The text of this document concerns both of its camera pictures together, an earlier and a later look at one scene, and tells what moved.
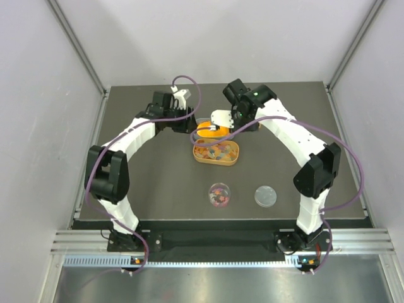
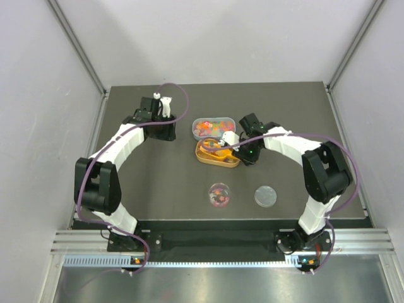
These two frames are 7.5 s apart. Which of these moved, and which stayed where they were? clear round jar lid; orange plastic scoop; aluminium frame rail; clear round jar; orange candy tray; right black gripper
Moved: right black gripper; orange plastic scoop
Stayed: orange candy tray; aluminium frame rail; clear round jar; clear round jar lid
